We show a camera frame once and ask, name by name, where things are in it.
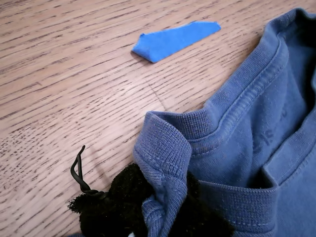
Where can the short blue tape piece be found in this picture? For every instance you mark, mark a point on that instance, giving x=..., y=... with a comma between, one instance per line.
x=172, y=40

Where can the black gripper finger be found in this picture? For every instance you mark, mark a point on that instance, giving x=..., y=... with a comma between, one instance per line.
x=111, y=212
x=205, y=224

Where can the blue printed T-shirt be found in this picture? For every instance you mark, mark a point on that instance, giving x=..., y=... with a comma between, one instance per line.
x=247, y=123

